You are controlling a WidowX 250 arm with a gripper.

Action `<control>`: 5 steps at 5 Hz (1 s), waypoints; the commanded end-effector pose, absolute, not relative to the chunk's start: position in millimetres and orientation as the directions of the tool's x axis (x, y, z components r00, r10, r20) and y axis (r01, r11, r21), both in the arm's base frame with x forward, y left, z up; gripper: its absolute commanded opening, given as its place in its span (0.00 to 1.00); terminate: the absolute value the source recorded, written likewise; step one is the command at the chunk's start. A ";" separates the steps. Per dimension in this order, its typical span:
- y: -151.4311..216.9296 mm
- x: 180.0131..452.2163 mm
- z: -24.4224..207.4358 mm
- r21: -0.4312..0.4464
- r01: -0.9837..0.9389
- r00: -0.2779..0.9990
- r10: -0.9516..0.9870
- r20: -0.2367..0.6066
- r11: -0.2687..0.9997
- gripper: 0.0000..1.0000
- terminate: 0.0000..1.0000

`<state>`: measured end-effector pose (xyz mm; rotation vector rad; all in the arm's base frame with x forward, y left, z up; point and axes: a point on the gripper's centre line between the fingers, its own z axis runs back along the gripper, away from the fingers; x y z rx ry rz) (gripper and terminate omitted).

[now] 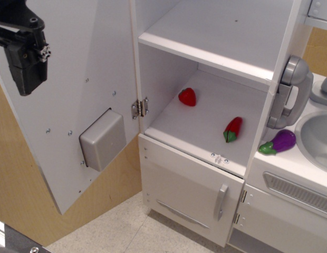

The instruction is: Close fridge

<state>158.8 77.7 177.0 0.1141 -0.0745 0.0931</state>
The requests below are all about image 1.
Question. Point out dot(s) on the white toy kitchen counter unit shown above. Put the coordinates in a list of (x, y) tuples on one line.
[(270, 222)]

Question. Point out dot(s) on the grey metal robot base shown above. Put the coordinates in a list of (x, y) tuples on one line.
[(13, 241)]

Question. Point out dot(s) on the red toy strawberry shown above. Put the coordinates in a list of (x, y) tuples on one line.
[(187, 97)]

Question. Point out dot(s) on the grey ice dispenser housing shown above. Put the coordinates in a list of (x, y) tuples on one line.
[(103, 140)]

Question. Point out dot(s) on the grey lower door handle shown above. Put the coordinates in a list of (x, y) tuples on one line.
[(219, 202)]

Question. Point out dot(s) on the grey toy sink basin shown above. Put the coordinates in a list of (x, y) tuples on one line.
[(311, 136)]

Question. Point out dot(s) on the white fridge door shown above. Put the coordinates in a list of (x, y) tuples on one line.
[(90, 70)]

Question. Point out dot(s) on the silver door hinge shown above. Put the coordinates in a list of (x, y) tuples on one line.
[(139, 108)]

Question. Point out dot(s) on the grey toy telephone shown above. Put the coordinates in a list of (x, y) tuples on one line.
[(292, 94)]

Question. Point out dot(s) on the grey oven vent panel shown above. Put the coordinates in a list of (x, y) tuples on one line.
[(296, 192)]

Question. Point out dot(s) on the silver lower cabinet hinge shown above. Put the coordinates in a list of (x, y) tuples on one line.
[(243, 196)]

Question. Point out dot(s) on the grey toy faucet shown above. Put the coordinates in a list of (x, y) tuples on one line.
[(319, 92)]

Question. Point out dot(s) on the red toy chili pepper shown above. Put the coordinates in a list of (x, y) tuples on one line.
[(232, 130)]

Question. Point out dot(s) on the white lower freezer door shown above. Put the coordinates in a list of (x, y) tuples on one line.
[(185, 189)]

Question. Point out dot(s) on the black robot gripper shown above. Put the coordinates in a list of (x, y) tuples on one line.
[(28, 65)]

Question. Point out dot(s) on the purple toy eggplant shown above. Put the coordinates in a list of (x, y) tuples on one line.
[(284, 140)]

